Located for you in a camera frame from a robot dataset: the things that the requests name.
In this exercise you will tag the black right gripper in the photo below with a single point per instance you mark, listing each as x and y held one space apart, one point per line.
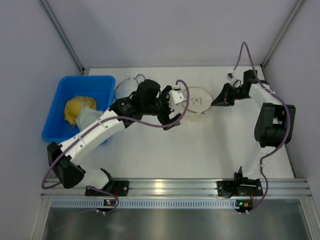
229 92

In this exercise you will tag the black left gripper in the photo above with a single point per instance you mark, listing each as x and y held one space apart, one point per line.
164 105

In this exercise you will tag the white mesh laundry bag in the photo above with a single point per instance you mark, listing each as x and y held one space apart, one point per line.
199 103
126 87

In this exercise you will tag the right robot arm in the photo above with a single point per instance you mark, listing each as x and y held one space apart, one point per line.
274 125

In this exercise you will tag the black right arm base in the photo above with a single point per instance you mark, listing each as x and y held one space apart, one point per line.
242 188

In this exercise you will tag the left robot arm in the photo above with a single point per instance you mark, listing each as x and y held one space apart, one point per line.
66 158

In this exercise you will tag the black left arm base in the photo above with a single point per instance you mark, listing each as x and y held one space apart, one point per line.
119 188

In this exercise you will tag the pale green bra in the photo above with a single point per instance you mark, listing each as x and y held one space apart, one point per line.
87 116

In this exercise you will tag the yellow bra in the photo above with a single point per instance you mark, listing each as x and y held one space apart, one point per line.
74 107

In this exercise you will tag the blue plastic bin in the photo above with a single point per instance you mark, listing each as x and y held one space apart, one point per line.
99 87

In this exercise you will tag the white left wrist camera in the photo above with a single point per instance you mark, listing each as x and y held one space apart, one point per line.
177 95

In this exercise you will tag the aluminium front rail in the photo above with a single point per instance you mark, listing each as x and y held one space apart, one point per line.
287 188

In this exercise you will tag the perforated cable tray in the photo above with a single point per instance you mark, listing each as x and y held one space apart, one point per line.
136 203

